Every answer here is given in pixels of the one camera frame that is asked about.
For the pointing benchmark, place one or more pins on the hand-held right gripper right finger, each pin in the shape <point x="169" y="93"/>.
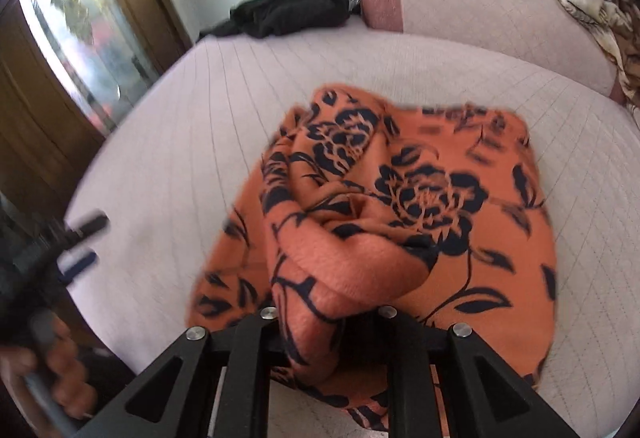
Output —
<point x="407" y="353"/>

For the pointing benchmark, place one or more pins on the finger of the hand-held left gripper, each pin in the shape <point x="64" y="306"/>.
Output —
<point x="80" y="265"/>
<point x="90" y="223"/>

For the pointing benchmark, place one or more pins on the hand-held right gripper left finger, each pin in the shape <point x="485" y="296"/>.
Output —
<point x="255" y="350"/>

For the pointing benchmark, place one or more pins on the orange floral garment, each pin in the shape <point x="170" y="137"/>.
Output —
<point x="425" y="218"/>

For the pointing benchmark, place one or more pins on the person's left hand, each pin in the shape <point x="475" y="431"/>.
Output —
<point x="75" y="383"/>

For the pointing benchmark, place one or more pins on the wooden glass-panel door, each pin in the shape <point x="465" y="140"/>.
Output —
<point x="60" y="83"/>

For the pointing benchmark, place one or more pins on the pink quilted bed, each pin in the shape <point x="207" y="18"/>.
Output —
<point x="200" y="118"/>

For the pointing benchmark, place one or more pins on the black cloth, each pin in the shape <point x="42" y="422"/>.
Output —
<point x="290" y="8"/>

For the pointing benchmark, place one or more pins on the pink quilted bolster cushion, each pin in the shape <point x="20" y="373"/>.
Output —
<point x="475" y="3"/>

